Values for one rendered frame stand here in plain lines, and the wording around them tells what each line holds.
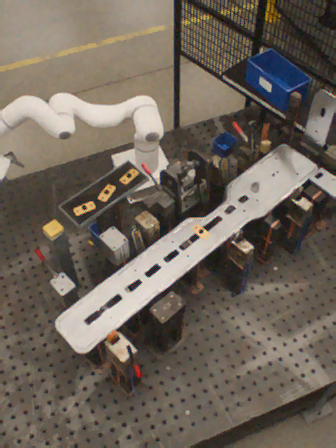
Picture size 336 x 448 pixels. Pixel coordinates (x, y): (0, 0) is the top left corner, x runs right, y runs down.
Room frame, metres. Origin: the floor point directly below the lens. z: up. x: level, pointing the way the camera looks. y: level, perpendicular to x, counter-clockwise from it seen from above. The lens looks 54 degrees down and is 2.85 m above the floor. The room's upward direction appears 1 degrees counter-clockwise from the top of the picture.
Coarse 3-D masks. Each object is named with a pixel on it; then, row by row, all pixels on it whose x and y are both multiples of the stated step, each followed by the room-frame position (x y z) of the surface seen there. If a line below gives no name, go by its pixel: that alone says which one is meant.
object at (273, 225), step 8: (264, 224) 1.35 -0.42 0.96; (272, 224) 1.33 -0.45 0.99; (280, 224) 1.33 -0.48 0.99; (264, 232) 1.34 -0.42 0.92; (272, 232) 1.31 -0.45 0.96; (264, 240) 1.34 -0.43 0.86; (272, 240) 1.30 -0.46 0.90; (264, 248) 1.33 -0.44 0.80; (272, 248) 1.32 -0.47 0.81; (256, 256) 1.34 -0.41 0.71; (264, 256) 1.32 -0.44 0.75; (272, 256) 1.33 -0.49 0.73
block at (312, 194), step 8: (304, 192) 1.51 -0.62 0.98; (312, 192) 1.51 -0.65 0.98; (320, 192) 1.51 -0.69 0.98; (312, 200) 1.47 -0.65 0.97; (320, 200) 1.46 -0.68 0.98; (312, 208) 1.46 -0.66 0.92; (320, 208) 1.48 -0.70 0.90; (312, 216) 1.46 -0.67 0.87; (312, 224) 1.48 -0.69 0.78; (312, 232) 1.48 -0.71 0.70
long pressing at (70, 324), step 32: (288, 160) 1.69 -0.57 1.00; (256, 192) 1.50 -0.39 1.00; (288, 192) 1.50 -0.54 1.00; (192, 224) 1.33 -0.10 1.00; (224, 224) 1.32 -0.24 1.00; (160, 256) 1.17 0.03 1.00; (192, 256) 1.17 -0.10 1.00; (96, 288) 1.02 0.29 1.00; (160, 288) 1.02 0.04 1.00; (64, 320) 0.88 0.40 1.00; (96, 320) 0.88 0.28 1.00
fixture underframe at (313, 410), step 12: (312, 396) 0.82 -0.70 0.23; (324, 396) 0.81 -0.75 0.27; (288, 408) 0.77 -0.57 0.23; (300, 408) 0.77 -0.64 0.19; (312, 408) 0.81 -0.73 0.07; (324, 408) 0.82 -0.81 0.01; (264, 420) 0.71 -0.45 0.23; (276, 420) 0.72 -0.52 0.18; (312, 420) 0.76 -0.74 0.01; (228, 432) 0.66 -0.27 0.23; (240, 432) 0.66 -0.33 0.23; (204, 444) 0.60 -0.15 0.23; (216, 444) 0.60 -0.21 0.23
